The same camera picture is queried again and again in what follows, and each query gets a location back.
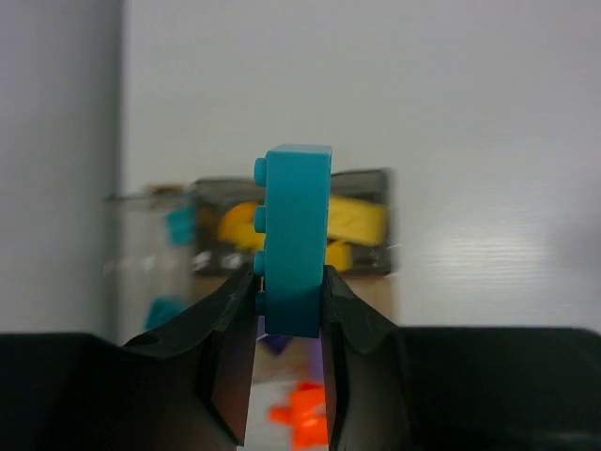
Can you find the yellow lego plate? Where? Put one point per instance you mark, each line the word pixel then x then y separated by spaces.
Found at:
pixel 357 221

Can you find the small teal lego brick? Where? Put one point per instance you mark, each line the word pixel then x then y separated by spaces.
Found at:
pixel 180 225

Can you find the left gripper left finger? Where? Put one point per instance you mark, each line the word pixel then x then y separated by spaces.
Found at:
pixel 182 386

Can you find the orange round dome piece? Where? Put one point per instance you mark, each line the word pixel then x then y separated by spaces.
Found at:
pixel 304 414

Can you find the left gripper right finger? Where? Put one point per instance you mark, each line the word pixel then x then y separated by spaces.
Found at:
pixel 391 387

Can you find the clear container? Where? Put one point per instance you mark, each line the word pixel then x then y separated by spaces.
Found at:
pixel 143 264

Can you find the grey smoked container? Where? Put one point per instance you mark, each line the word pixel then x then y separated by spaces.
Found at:
pixel 216 196

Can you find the teal square lego brick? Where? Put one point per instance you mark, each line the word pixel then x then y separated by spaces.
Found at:
pixel 161 310

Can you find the orange round lego piece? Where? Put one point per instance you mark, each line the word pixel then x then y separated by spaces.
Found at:
pixel 237 227

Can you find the long teal lego brick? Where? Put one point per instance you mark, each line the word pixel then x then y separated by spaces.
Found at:
pixel 294 220

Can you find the dark purple lego plate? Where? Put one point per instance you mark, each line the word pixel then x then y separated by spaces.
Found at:
pixel 274 343

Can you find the yellow square lego brick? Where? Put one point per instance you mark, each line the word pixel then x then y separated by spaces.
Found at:
pixel 339 255

